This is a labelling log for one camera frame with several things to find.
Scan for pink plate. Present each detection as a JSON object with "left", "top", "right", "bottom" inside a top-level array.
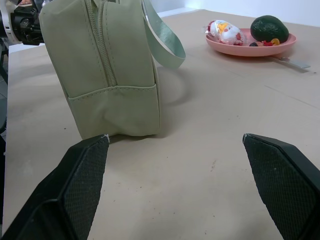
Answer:
[{"left": 205, "top": 27, "right": 297, "bottom": 58}]

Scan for dark green avocado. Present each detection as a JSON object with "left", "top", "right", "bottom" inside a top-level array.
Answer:
[{"left": 250, "top": 15, "right": 290, "bottom": 44}]

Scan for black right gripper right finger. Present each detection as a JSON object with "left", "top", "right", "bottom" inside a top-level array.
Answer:
[{"left": 242, "top": 133, "right": 320, "bottom": 240}]

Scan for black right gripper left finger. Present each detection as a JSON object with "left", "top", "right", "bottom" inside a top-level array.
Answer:
[{"left": 0, "top": 134, "right": 110, "bottom": 240}]

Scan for small colourful toy pieces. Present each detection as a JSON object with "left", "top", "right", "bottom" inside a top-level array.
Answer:
[{"left": 248, "top": 38, "right": 280, "bottom": 48}]

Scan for light green fabric bag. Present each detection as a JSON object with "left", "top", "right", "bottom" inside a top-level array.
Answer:
[{"left": 39, "top": 0, "right": 187, "bottom": 141}]

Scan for grey tape strip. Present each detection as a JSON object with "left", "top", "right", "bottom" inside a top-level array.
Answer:
[{"left": 272, "top": 56, "right": 311, "bottom": 70}]

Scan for white red wrapped egg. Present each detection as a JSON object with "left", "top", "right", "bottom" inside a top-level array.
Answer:
[{"left": 201, "top": 19, "right": 247, "bottom": 47}]

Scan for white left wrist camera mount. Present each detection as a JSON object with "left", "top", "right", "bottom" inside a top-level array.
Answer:
[{"left": 0, "top": 0, "right": 20, "bottom": 42}]

